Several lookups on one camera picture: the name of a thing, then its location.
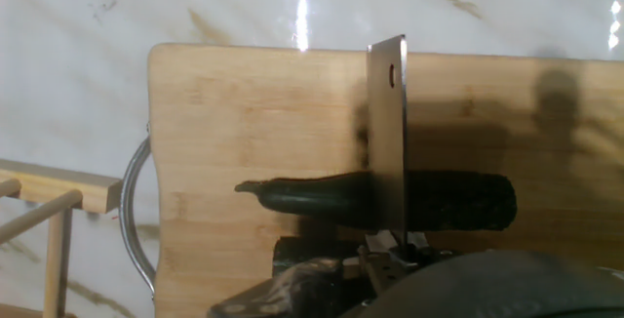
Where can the tapered cucumber with stem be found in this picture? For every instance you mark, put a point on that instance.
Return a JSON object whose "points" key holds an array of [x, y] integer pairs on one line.
{"points": [[317, 201]]}

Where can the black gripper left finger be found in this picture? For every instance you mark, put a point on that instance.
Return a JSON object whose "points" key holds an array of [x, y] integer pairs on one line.
{"points": [[302, 286]]}

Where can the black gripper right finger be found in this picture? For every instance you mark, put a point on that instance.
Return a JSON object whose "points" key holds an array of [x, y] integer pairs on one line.
{"points": [[421, 254]]}

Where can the steel cleaver blade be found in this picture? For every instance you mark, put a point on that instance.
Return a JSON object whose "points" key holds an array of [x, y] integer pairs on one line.
{"points": [[387, 137]]}

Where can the cut cucumber piece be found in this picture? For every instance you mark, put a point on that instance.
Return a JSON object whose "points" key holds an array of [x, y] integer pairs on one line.
{"points": [[302, 250]]}

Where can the wooden cutting board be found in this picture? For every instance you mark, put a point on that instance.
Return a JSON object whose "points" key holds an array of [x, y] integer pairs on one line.
{"points": [[244, 113]]}

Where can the wooden peg rack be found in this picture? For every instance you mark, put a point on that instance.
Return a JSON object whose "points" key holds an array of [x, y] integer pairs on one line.
{"points": [[73, 186]]}

